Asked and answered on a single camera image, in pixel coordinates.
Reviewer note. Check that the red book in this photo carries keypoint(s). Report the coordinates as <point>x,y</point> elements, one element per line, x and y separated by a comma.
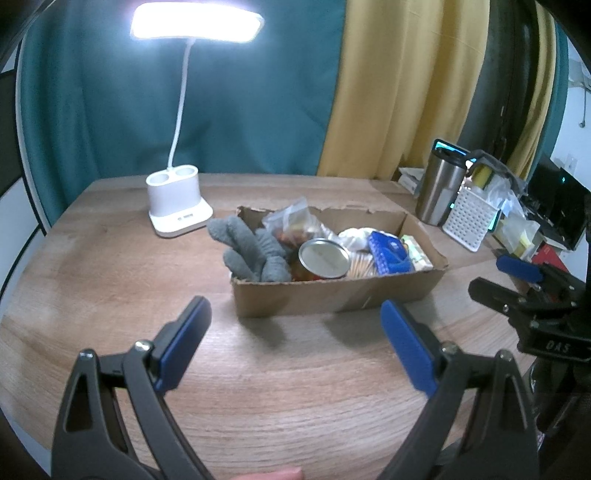
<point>549,256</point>

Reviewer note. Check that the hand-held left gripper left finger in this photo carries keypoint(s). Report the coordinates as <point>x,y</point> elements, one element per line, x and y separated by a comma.
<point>182,341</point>

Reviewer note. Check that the black monitor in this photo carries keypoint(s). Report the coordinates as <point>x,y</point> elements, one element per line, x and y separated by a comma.
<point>556,203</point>

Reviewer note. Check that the wide yellow curtain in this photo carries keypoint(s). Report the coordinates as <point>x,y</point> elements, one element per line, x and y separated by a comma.
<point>406,92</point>

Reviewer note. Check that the yellow sponge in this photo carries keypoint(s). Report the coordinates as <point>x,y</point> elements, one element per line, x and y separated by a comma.
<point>482,177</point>

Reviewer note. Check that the person's left hand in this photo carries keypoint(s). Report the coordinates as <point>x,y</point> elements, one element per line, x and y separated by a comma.
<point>272,474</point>

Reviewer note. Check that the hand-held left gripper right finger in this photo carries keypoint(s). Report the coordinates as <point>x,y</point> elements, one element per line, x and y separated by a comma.
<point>411,346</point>

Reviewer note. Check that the white desk lamp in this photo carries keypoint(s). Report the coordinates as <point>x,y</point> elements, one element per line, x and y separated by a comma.
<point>178,207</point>

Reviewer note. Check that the teal curtain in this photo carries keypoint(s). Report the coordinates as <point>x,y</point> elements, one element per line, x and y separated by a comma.
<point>115,101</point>

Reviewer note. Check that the narrow yellow curtain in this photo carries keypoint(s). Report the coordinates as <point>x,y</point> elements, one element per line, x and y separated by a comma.
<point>533,92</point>

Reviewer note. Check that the white perforated basket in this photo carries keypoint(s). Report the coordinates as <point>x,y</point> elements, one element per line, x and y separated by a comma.
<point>471,221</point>

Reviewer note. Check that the torn cardboard box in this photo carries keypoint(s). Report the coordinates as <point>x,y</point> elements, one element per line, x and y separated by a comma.
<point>323,295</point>

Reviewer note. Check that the grey knit glove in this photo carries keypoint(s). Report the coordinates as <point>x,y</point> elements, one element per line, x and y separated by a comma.
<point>249,249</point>

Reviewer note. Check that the clear plastic snack bag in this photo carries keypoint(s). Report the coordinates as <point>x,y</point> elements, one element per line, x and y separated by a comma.
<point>293,221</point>

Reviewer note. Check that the clear plastic box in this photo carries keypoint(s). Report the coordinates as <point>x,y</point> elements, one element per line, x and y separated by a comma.
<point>517,230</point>

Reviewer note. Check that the white crumpled packet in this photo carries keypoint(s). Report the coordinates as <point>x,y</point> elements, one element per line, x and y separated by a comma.
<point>355,237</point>

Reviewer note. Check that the blue tissue pack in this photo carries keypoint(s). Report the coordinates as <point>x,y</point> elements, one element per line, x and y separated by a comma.
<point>390,254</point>

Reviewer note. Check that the box of cotton swabs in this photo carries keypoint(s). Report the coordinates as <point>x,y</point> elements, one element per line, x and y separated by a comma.
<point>361,266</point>

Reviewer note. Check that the steel tumbler with black lid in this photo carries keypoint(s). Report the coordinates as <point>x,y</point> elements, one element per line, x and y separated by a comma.
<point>438,194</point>

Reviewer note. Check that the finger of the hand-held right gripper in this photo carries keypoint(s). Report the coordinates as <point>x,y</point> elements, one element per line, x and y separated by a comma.
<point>491,293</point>
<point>519,267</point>

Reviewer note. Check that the red metal can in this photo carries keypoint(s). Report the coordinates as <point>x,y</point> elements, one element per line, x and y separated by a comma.
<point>323,258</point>

